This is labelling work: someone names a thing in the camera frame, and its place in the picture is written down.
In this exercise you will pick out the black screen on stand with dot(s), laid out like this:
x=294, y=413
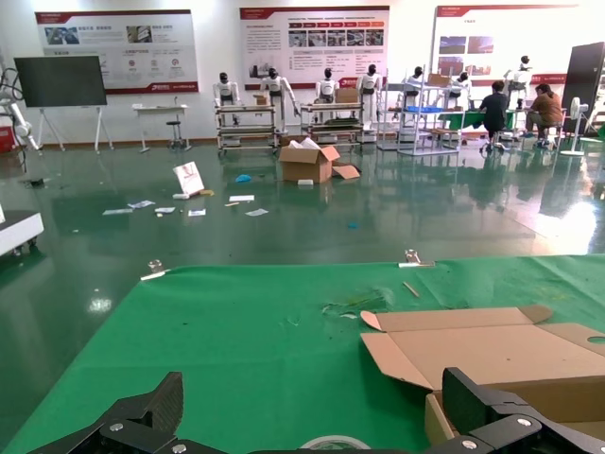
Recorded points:
x=59, y=80

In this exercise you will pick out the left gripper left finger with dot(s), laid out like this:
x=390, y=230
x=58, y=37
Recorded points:
x=156, y=416

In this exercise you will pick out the tall black panel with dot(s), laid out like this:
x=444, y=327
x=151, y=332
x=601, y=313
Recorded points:
x=583, y=85

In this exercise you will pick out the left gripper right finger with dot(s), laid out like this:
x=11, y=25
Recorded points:
x=482, y=416

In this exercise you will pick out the seated person black shirt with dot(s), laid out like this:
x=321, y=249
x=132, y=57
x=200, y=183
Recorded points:
x=494, y=109

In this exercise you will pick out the clear tape roll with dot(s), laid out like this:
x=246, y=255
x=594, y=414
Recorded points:
x=331, y=441

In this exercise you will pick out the large open cardboard carton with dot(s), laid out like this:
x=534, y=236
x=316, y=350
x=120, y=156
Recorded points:
x=305, y=165

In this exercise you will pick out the white paper bag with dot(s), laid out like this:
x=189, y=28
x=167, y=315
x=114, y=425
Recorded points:
x=188, y=177

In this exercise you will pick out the seated person brown shirt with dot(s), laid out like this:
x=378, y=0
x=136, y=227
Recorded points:
x=546, y=109

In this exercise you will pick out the paper sheet on floor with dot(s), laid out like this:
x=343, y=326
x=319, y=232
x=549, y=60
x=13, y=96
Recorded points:
x=164, y=209
x=241, y=198
x=141, y=204
x=118, y=212
x=197, y=212
x=256, y=212

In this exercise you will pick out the metal workbench cart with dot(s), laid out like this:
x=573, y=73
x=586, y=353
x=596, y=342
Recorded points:
x=246, y=110
x=331, y=108

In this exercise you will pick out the white wheeled cabinet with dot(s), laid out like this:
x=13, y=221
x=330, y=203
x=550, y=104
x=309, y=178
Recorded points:
x=19, y=232

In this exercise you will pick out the white standing fan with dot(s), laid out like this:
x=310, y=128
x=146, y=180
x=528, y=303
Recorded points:
x=579, y=109

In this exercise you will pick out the small white table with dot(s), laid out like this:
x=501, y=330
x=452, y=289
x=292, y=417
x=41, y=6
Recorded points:
x=160, y=110

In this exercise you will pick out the grey metal rack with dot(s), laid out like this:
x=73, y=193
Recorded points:
x=416, y=137

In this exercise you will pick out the red white wall poster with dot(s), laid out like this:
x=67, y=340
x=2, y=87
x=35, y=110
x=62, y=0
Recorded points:
x=118, y=52
x=312, y=47
x=501, y=42

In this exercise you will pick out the white humanoid robot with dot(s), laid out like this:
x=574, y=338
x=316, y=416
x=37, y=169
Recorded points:
x=461, y=82
x=327, y=87
x=520, y=73
x=416, y=75
x=274, y=85
x=226, y=90
x=369, y=85

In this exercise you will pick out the white industrial robot arm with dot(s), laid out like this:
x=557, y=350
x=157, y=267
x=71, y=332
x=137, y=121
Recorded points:
x=19, y=120

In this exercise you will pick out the clear tape patch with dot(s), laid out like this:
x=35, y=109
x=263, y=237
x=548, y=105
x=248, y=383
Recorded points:
x=364, y=300

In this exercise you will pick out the green table cloth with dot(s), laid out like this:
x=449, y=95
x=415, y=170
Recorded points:
x=236, y=354

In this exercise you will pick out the thin wooden stick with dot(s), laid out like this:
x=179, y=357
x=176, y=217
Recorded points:
x=410, y=289

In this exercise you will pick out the black stool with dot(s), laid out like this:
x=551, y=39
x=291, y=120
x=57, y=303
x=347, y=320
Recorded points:
x=175, y=125

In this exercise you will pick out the blue crumpled item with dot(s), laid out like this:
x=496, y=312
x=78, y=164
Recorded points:
x=243, y=179

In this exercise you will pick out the open brown cardboard box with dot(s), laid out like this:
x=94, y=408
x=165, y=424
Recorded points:
x=472, y=350

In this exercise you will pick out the red bin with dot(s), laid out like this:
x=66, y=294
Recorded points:
x=5, y=139

